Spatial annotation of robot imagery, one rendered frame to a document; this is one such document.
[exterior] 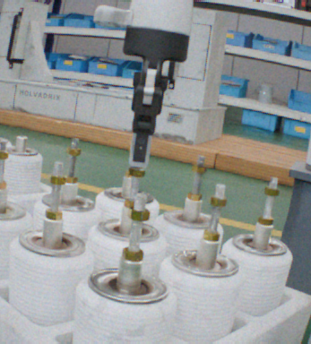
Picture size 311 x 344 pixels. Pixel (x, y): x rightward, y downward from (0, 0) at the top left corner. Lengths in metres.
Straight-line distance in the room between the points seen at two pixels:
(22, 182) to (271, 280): 0.54
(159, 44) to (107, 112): 2.26
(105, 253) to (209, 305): 0.14
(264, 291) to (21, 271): 0.30
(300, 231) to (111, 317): 0.66
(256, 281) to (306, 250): 0.43
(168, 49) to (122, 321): 0.30
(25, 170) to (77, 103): 1.93
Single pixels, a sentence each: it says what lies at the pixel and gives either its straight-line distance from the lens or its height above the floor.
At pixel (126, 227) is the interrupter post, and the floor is 0.26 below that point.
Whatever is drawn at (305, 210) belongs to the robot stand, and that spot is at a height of 0.22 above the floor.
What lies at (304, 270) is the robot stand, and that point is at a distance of 1.07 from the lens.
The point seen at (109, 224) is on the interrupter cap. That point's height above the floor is 0.25.
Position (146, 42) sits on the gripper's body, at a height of 0.48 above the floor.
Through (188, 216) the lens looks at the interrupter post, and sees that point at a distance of 0.72.
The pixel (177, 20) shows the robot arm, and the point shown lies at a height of 0.51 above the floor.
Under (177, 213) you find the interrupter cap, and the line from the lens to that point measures 0.74.
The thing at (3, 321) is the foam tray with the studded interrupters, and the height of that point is 0.18.
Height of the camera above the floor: 0.45
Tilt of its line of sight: 11 degrees down
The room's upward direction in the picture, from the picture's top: 9 degrees clockwise
